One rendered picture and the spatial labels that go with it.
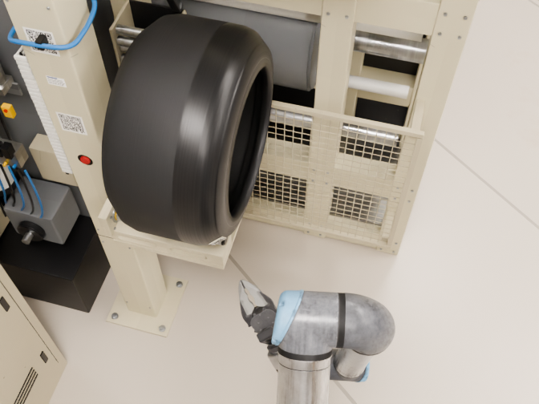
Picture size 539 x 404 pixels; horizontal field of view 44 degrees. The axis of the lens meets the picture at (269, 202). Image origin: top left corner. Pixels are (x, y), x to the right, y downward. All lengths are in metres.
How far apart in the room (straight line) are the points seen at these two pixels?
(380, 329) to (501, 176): 2.07
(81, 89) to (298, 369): 0.87
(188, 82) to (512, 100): 2.45
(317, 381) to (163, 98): 0.71
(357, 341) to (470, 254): 1.76
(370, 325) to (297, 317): 0.15
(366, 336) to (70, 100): 0.96
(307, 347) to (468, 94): 2.51
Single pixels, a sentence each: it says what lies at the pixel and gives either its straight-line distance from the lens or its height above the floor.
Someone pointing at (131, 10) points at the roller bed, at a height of 1.16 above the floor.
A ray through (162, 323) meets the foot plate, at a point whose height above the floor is 0.01.
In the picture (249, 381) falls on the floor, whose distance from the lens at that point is 2.75.
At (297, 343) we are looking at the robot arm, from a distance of 1.40.
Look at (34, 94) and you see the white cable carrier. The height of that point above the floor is 1.29.
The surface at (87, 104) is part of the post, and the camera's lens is 1.81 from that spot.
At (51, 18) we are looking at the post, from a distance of 1.62.
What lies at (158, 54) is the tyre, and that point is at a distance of 1.64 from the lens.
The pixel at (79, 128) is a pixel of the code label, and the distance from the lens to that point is 1.90.
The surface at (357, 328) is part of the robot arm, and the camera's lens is 1.40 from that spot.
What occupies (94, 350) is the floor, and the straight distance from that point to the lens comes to 2.89.
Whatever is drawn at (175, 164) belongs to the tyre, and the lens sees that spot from 1.56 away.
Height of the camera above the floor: 2.60
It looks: 56 degrees down
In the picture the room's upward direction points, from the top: straight up
